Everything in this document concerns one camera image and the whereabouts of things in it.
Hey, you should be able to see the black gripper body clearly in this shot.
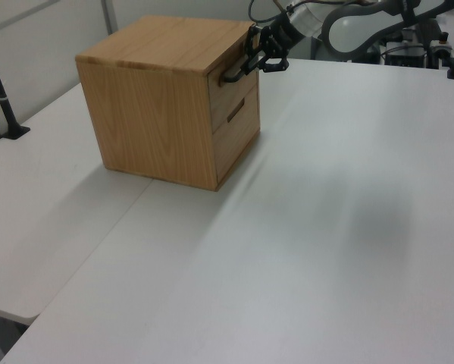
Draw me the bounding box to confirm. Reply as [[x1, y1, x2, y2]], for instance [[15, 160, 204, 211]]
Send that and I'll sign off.
[[259, 11, 307, 61]]

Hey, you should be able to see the black box device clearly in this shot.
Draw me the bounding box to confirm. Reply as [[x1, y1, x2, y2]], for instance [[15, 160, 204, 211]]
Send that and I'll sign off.
[[384, 42, 427, 68]]

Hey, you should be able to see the black pole with flat base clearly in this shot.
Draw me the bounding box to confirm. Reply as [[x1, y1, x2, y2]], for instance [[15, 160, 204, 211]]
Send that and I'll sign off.
[[0, 32, 31, 140]]

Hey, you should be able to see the wooden two-drawer cabinet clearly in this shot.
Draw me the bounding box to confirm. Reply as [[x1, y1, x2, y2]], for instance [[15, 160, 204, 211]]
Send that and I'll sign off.
[[75, 14, 261, 193]]

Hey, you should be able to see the wooden drawer with slot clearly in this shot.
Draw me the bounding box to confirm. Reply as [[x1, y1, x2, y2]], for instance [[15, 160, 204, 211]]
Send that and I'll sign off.
[[212, 83, 261, 187]]

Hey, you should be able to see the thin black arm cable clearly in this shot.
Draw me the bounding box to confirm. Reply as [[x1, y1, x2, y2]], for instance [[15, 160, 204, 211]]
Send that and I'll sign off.
[[248, 0, 284, 24]]

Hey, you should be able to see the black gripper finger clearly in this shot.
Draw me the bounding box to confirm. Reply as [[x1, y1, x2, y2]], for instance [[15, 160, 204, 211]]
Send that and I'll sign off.
[[241, 24, 262, 76], [259, 56, 290, 74]]

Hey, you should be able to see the black metal drawer handle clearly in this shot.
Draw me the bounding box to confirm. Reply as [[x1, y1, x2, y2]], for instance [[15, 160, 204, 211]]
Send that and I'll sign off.
[[218, 56, 250, 84]]

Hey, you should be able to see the wooden drawer with handle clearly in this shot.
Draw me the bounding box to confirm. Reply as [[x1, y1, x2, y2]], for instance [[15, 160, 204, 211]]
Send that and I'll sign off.
[[207, 32, 258, 133]]

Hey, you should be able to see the grey emergency stop button box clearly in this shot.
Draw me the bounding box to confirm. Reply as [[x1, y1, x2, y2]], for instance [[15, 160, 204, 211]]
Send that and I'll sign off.
[[430, 32, 454, 60]]

